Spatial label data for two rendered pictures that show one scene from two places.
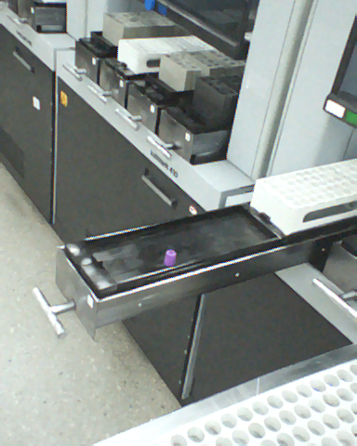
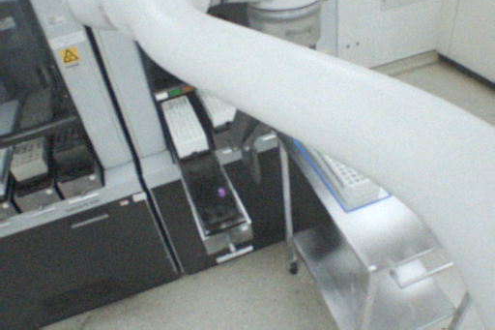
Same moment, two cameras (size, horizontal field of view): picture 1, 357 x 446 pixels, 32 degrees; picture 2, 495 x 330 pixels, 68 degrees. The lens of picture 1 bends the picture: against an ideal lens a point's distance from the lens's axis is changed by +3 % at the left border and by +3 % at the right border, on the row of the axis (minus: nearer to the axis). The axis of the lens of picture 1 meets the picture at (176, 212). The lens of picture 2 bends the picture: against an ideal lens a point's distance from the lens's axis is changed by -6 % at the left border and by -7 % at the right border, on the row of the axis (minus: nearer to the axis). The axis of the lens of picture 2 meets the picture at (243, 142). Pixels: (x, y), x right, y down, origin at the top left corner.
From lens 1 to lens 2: 0.83 m
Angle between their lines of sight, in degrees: 54
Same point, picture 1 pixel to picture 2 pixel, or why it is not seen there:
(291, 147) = (143, 129)
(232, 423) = (338, 170)
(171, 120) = (72, 182)
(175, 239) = (202, 191)
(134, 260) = (218, 208)
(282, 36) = (100, 94)
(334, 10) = (124, 66)
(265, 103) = (112, 126)
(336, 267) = (219, 142)
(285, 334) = not seen: hidden behind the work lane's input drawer
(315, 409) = not seen: hidden behind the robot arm
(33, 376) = not seen: outside the picture
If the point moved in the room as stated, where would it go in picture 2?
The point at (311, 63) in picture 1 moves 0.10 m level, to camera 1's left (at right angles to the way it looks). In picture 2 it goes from (128, 91) to (112, 108)
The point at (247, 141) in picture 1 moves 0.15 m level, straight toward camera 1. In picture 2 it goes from (114, 150) to (147, 157)
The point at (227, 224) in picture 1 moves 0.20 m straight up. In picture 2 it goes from (191, 169) to (178, 118)
